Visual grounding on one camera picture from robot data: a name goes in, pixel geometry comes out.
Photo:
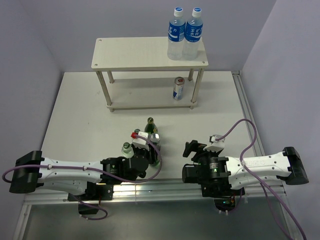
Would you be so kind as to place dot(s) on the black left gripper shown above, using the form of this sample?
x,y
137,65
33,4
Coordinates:
x,y
151,153

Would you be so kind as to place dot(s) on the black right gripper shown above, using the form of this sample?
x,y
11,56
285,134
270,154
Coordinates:
x,y
194,146

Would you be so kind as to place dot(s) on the green glass bottle front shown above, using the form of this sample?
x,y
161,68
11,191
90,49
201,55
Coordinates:
x,y
156,161

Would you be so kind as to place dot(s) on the green glass bottle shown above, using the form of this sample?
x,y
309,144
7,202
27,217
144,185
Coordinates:
x,y
150,127
156,161

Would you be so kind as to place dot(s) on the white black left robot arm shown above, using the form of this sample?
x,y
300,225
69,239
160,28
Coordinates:
x,y
33,171

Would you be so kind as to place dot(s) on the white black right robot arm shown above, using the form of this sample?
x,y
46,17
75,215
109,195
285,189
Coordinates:
x,y
225,176

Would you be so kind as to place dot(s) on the white two-tier shelf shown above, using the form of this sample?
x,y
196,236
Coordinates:
x,y
136,73

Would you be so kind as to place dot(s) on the clear glass bottle front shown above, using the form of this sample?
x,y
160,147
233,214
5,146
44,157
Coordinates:
x,y
127,150

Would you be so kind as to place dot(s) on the clear glass bottle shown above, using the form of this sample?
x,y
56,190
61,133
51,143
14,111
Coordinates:
x,y
137,131
127,150

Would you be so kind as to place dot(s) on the blue silver drink can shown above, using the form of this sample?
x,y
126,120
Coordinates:
x,y
155,138

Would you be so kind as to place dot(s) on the clear glass bottle rear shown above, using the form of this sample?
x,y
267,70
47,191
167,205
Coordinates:
x,y
137,131

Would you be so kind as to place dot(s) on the green glass bottle rear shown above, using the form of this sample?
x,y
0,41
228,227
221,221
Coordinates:
x,y
150,127

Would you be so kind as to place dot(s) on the blue label water bottle right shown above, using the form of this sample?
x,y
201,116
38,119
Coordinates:
x,y
193,34

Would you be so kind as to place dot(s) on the blue label water bottle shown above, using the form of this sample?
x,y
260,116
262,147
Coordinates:
x,y
176,34
193,34

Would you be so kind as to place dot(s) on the blue label water bottle left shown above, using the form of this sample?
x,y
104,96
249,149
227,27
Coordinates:
x,y
176,34

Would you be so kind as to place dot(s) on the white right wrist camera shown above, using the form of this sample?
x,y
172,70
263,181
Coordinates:
x,y
217,143

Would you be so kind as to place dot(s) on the aluminium rail frame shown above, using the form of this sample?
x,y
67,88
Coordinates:
x,y
81,129

